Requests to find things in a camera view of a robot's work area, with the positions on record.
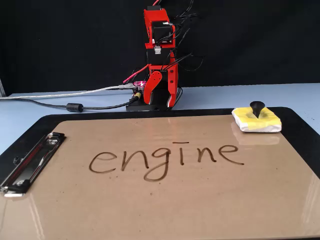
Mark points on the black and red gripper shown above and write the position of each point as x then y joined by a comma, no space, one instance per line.
158,57

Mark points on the black backdrop cloth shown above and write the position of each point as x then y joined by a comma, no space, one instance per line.
50,37

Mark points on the yellow white sponge with knob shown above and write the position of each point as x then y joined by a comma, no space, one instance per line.
265,122

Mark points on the brown clipboard whiteboard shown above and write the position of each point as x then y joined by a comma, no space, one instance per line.
295,120

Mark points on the silver metal clipboard clip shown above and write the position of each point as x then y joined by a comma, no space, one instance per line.
32,165

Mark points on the brown glossy writing sheet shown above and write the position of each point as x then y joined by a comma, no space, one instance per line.
160,200

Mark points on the controller board with pink light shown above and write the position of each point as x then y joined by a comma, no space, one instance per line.
138,84

